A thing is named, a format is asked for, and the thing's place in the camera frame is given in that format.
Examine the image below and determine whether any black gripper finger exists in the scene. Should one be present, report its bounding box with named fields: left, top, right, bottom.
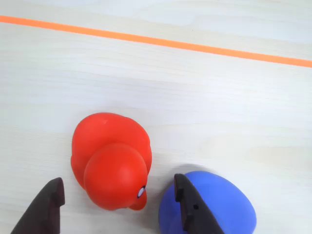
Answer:
left=10, top=177, right=66, bottom=234
left=174, top=173, right=225, bottom=234

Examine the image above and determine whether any red rubber duck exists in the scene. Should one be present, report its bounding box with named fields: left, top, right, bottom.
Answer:
left=70, top=112, right=153, bottom=212

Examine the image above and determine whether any blue rubber duck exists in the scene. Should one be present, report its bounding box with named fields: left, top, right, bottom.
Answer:
left=158, top=170, right=257, bottom=234

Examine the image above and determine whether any long orange tape strip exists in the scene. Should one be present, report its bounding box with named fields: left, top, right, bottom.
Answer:
left=0, top=15, right=312, bottom=68

